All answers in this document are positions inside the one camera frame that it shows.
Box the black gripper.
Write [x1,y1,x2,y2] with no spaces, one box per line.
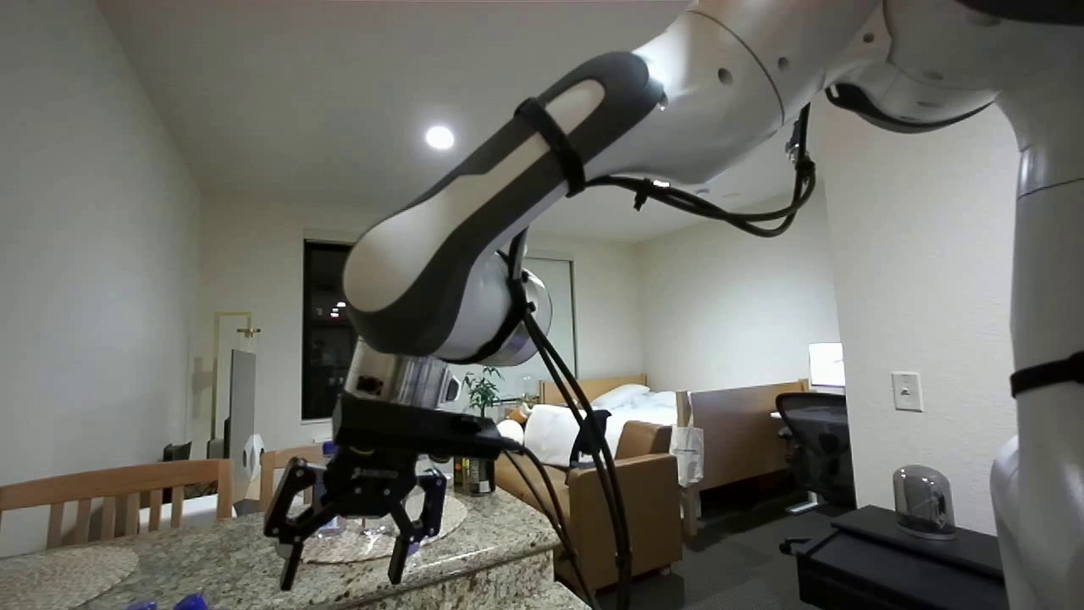
[262,444,449,594]

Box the clear water bottle blue label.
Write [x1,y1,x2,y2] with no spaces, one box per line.
[309,441,401,566]

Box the wooden chair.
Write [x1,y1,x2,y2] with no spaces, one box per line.
[0,458,237,554]
[256,444,332,509]

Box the black can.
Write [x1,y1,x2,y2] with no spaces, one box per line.
[449,452,502,499]

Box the green potted plant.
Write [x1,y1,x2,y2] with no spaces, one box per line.
[462,367,508,431]

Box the dark window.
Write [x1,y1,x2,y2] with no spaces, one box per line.
[298,238,363,423]

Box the blue-labelled water bottle pack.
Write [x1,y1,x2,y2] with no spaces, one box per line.
[123,585,215,610]

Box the brown cardboard box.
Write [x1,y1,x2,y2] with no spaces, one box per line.
[494,420,686,594]

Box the bed with white bedding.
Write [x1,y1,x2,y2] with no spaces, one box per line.
[520,375,695,466]

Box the round ceiling light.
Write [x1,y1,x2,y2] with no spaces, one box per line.
[421,117,462,157]

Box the black office chair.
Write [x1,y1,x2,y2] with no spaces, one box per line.
[772,389,856,516]

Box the white lit screen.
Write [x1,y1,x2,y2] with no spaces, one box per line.
[807,340,849,393]

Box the black case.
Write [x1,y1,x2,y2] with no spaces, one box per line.
[794,502,1010,610]

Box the grey metal appliance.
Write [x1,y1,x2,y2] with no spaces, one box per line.
[889,461,959,535]

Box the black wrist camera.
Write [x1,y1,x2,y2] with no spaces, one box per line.
[332,389,508,461]

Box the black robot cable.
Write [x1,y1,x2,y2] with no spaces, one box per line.
[494,97,823,610]

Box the white wall switch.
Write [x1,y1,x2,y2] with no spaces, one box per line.
[887,367,927,415]

